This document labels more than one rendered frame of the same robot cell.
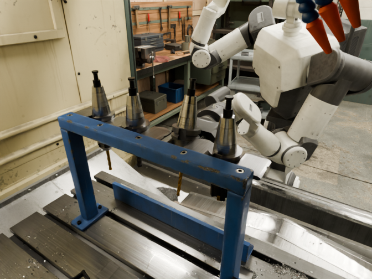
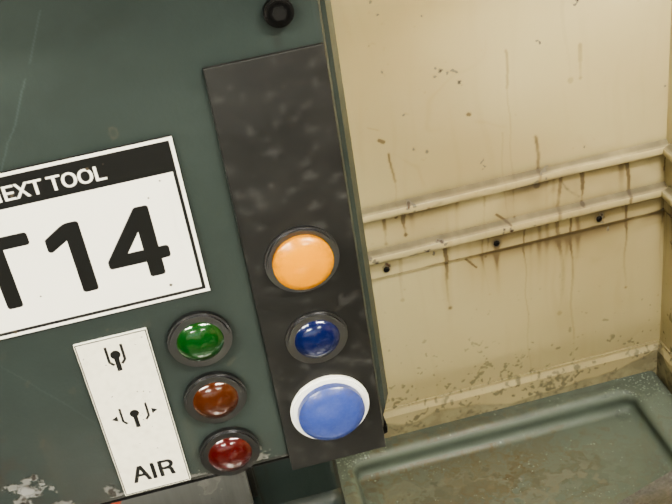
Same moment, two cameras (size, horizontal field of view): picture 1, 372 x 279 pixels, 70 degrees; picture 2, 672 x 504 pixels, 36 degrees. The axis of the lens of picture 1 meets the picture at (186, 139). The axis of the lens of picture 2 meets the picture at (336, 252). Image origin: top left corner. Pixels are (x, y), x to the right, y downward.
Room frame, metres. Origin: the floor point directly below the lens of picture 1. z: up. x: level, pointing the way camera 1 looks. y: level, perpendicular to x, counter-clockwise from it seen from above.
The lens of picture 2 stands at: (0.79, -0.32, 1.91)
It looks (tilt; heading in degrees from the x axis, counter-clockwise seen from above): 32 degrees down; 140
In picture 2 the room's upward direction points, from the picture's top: 9 degrees counter-clockwise
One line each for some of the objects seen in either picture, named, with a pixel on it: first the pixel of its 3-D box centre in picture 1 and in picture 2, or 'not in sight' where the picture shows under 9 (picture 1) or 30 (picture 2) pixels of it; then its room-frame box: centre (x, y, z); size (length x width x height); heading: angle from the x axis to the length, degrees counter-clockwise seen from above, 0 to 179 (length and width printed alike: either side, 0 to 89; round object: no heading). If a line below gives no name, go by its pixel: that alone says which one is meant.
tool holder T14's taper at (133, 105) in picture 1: (134, 108); not in sight; (0.55, 0.11, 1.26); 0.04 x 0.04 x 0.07
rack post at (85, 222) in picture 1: (81, 176); not in sight; (0.59, 0.28, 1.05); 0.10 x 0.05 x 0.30; 148
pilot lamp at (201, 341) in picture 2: not in sight; (200, 340); (0.48, -0.15, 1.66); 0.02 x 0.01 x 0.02; 58
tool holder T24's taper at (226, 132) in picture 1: (226, 133); not in sight; (0.43, -0.07, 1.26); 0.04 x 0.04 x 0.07
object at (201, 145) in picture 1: (199, 147); not in sight; (0.46, -0.03, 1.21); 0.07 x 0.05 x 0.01; 148
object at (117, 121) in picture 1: (118, 123); not in sight; (0.58, 0.16, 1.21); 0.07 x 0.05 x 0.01; 148
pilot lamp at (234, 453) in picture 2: not in sight; (230, 453); (0.48, -0.15, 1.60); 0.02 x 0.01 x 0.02; 58
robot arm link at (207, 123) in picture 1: (206, 128); not in sight; (0.60, -0.05, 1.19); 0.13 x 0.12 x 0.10; 58
